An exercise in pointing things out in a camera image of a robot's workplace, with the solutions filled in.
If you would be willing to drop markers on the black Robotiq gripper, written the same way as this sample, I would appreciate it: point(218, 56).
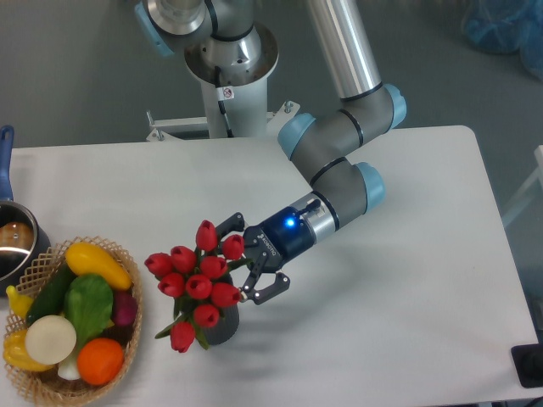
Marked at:
point(283, 237)

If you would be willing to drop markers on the red tulip bouquet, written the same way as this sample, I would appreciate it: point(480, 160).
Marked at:
point(187, 276)

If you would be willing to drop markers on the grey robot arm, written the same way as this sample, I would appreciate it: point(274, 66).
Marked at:
point(318, 148)

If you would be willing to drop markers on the dark grey ribbed vase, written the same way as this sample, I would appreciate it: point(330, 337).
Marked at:
point(225, 297)

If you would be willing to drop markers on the purple toy radish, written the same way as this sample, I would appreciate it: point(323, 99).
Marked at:
point(124, 310)

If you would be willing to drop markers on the yellow toy squash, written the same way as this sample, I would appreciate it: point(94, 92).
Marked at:
point(86, 258)

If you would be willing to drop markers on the green toy lettuce leaf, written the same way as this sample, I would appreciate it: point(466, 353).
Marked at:
point(88, 306)

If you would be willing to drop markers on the orange toy fruit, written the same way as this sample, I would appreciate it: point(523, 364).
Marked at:
point(100, 361)

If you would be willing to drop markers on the green toy cucumber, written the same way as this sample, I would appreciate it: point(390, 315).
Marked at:
point(50, 300)

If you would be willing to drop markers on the white toy onion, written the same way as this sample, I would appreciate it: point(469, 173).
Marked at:
point(50, 339)

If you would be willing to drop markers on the woven wicker basket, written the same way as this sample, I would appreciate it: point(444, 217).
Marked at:
point(47, 388)

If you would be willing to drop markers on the yellow toy pepper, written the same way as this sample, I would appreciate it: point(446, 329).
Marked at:
point(15, 353)

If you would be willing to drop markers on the black device at table edge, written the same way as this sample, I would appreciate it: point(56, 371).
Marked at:
point(528, 364)

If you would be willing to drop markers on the blue plastic bag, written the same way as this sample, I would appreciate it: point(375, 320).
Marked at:
point(507, 27)

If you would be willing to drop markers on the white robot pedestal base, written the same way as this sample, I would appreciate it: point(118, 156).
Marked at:
point(233, 78)

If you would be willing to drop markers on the blue handled saucepan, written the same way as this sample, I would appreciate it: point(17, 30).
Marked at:
point(22, 238)

